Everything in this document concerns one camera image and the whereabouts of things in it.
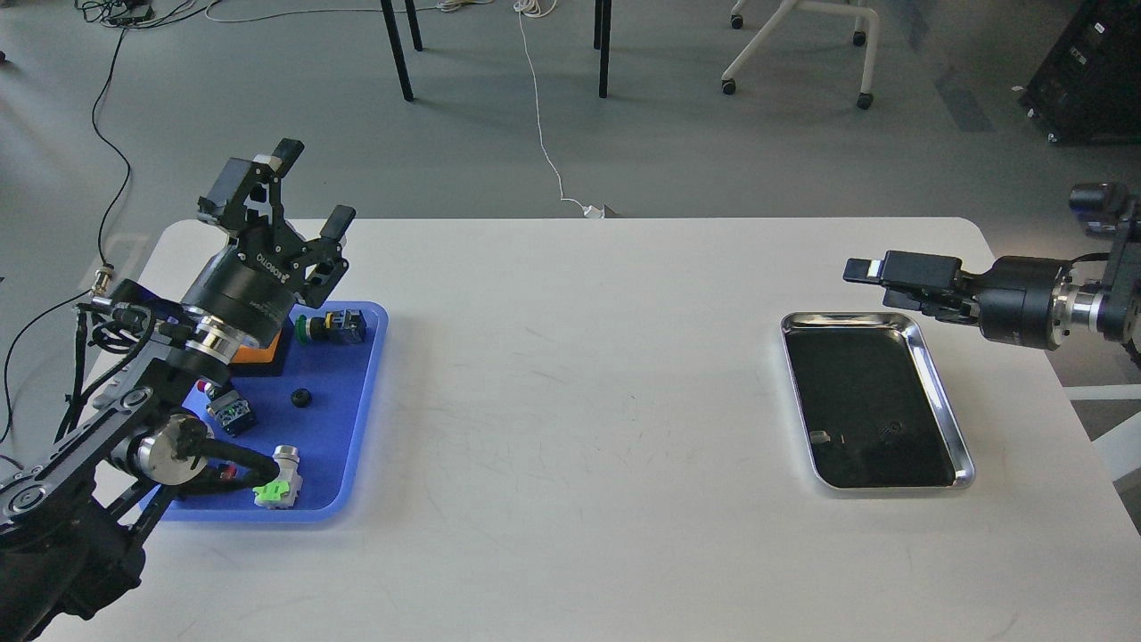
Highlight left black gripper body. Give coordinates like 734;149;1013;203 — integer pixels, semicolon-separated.
183;244;306;347

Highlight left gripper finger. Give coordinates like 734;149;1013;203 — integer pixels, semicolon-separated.
197;139;304;255
299;206;357;309

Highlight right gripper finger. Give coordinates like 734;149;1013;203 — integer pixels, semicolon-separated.
884;284;980;320
843;252;962;290

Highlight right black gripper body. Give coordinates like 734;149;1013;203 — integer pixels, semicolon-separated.
961;257;1073;349

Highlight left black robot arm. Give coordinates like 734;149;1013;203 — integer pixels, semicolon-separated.
1;139;356;641

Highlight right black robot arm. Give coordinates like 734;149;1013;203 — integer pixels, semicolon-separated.
842;182;1140;363

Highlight black knob on tray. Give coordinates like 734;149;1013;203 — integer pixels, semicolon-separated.
290;389;314;407

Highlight blue plastic tray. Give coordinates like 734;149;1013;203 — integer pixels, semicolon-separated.
164;300;388;523

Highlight silver metal tray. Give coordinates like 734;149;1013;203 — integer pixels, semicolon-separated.
780;312;976;495

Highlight small black contact block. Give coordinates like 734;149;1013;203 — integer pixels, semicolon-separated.
196;379;259;436

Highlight white rolling chair base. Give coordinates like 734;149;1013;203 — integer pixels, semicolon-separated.
721;0;881;111

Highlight green silver push button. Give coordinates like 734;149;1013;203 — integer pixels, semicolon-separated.
253;444;304;509

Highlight black equipment case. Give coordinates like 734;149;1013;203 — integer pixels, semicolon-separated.
1019;1;1140;145

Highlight black table legs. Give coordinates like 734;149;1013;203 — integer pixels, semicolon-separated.
380;0;613;101

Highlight yellow black selector switch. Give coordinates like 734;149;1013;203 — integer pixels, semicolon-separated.
294;309;367;346

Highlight orange button enclosure box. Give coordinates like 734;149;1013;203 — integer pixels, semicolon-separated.
229;324;294;377

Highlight black floor cable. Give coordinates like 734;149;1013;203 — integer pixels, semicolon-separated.
0;0;197;442

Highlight white floor cable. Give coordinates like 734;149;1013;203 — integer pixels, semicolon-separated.
205;0;607;218

